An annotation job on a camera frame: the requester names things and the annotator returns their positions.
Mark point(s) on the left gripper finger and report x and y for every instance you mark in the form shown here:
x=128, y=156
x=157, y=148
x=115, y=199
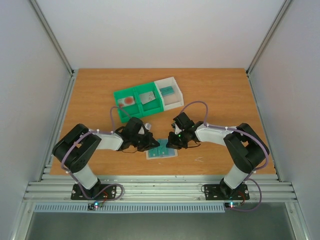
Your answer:
x=150, y=140
x=148, y=146

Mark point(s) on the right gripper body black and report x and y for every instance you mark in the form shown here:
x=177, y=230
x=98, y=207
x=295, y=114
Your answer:
x=176, y=139

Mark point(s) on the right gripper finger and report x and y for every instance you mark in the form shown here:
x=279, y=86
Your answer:
x=173, y=138
x=171, y=145

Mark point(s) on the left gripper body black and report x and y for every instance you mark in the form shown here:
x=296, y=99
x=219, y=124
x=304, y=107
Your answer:
x=139, y=142

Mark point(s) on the teal card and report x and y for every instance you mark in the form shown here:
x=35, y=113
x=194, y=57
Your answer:
x=166, y=91
x=159, y=152

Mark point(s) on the beige card holder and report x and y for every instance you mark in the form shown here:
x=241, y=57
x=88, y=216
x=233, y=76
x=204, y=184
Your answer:
x=172, y=153

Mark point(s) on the white card magnetic stripe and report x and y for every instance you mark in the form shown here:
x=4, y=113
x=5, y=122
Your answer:
x=143, y=98

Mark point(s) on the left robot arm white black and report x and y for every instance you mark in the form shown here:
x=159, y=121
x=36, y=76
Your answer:
x=77, y=147

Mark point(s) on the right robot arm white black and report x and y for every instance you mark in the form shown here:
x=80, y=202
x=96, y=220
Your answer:
x=245, y=147

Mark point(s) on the card with red circle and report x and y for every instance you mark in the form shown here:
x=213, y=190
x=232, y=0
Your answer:
x=126, y=101

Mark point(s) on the grey card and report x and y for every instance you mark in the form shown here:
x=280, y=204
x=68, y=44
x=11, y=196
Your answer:
x=151, y=95

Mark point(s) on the left green bin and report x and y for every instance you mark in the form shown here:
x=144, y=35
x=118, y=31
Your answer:
x=134, y=110

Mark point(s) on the green bin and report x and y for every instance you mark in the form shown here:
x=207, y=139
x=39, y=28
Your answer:
x=134, y=110
x=154, y=106

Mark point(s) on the middle green bin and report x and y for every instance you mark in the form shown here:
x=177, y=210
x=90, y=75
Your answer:
x=154, y=106

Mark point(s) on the white bin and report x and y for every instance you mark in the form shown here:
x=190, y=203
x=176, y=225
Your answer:
x=173, y=101

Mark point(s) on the right controller board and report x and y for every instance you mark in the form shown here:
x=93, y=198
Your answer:
x=232, y=205

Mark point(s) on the controller board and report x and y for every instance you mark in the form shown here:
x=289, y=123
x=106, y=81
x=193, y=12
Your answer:
x=232, y=205
x=95, y=205

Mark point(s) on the left controller board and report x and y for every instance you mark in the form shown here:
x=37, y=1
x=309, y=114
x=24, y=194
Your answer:
x=95, y=205

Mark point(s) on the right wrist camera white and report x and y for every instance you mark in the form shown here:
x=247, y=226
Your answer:
x=176, y=128

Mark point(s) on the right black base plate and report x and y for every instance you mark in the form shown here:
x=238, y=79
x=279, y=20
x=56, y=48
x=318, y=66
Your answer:
x=214, y=192

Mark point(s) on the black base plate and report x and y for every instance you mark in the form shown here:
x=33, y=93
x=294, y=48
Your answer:
x=214, y=192
x=97, y=193

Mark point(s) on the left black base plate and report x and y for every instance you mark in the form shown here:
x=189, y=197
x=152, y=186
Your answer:
x=97, y=193

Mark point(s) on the left aluminium corner post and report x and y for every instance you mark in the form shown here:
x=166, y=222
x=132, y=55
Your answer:
x=45, y=24

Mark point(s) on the aluminium corner post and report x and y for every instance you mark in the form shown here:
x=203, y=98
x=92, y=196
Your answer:
x=285, y=6
x=45, y=24

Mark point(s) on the aluminium rail frame front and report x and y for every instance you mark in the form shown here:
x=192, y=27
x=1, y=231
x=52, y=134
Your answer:
x=160, y=188

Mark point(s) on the grey slotted cable duct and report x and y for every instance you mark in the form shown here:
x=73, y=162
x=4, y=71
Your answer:
x=129, y=208

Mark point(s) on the right aluminium corner post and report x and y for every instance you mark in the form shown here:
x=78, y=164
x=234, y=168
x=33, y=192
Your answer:
x=285, y=6

